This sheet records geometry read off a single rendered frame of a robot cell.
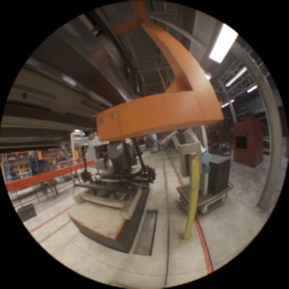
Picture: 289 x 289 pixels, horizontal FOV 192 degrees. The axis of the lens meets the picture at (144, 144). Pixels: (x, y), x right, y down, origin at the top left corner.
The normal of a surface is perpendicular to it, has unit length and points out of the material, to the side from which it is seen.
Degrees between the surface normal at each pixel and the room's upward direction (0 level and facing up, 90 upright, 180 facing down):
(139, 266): 0
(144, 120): 90
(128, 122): 90
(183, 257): 0
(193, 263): 0
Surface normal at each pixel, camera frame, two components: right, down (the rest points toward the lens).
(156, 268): -0.17, -0.99
